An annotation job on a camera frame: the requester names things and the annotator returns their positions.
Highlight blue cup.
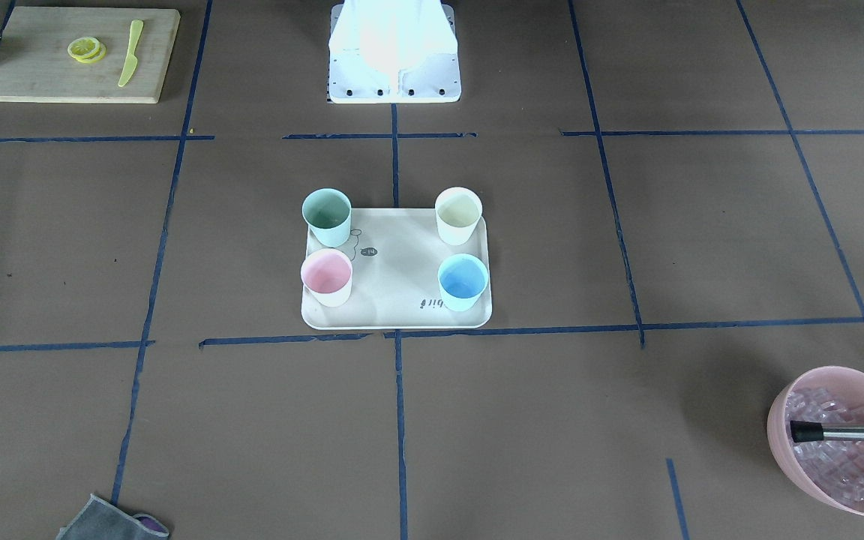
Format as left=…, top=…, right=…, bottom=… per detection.
left=436, top=253, right=490, bottom=312

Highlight cream yellow cup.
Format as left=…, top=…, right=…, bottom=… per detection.
left=434, top=187, right=483, bottom=246

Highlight pink cup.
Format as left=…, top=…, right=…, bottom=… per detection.
left=299, top=248, right=353, bottom=308

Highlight green cup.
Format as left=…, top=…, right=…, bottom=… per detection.
left=301, top=188, right=351, bottom=248

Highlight cream rabbit tray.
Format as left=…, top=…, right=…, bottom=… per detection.
left=301, top=208, right=493, bottom=329

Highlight yellow plastic knife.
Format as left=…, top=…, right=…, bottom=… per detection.
left=118, top=19, right=144, bottom=88

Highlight metal tongs black tip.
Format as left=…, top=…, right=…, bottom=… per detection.
left=788, top=421, right=864, bottom=444

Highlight lemon slices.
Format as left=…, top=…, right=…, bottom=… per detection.
left=67, top=35, right=107, bottom=64

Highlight grey folded cloth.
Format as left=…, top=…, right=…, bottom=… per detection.
left=55, top=494, right=171, bottom=539

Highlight clear ice cubes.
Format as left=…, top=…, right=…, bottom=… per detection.
left=784, top=387, right=864, bottom=507

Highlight large pink bowl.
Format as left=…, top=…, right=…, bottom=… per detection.
left=766, top=366, right=864, bottom=516

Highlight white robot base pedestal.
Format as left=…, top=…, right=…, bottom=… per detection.
left=327, top=1, right=462, bottom=104

